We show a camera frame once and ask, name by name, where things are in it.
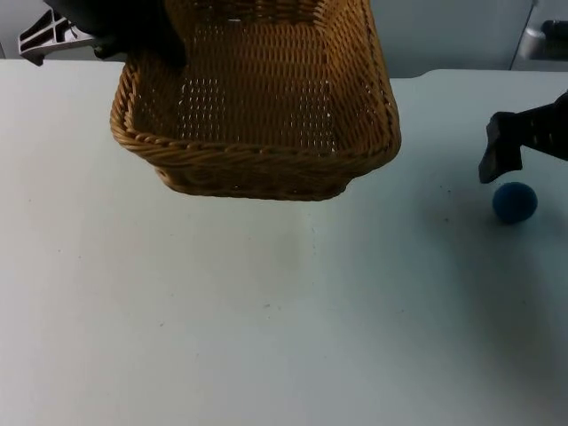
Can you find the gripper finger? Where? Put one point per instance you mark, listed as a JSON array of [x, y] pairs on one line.
[[546, 128], [500, 151]]

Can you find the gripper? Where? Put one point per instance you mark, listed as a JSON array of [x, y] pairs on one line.
[[120, 22]]

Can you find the brown wicker basket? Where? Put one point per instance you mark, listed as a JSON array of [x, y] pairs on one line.
[[266, 115]]

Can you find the blue ball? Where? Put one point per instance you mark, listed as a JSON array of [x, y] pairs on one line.
[[515, 202]]

